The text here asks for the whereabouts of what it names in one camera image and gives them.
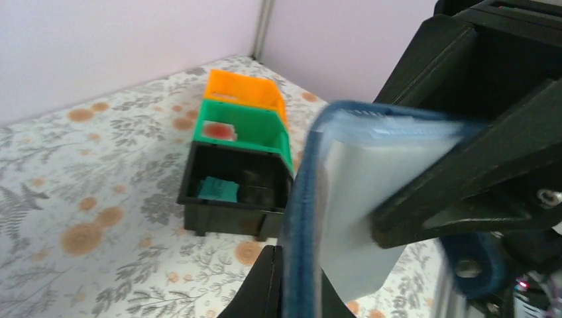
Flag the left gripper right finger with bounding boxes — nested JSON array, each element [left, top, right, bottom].
[[370, 13, 561, 248]]

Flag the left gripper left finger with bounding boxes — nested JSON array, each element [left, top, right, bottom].
[[217, 244, 357, 318]]

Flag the blue card holder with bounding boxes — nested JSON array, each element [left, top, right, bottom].
[[280, 101, 485, 317]]

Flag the teal card in black bin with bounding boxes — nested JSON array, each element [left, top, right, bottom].
[[197, 176, 239, 203]]

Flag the black bin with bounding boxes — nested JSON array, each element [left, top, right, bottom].
[[177, 142, 293, 241]]

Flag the green bin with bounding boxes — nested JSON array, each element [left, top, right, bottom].
[[193, 99, 294, 172]]

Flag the floral table mat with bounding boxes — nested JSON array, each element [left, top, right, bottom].
[[0, 54, 444, 318]]

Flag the far orange bin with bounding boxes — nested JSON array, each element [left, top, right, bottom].
[[203, 69, 288, 127]]

